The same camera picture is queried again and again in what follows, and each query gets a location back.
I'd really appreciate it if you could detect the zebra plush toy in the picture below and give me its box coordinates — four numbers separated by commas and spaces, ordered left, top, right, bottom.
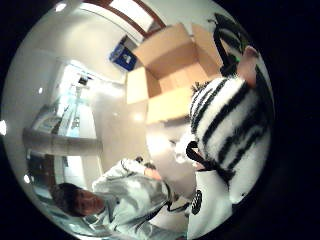
173, 76, 273, 205

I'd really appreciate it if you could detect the the person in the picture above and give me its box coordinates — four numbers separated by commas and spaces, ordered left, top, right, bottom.
49, 157, 192, 240

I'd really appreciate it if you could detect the open cardboard box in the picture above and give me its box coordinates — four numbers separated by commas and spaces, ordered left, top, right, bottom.
125, 22, 225, 126

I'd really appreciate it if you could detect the blue sign board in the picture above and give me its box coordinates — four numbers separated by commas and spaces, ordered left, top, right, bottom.
108, 43, 138, 72

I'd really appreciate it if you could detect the grey counter ledge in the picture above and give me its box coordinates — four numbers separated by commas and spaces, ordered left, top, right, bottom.
22, 128, 103, 157

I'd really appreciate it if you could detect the black cable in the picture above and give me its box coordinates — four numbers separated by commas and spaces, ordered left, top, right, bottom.
165, 199, 192, 214

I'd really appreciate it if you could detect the brown window frame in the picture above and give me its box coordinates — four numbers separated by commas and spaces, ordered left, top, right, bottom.
83, 0, 167, 39

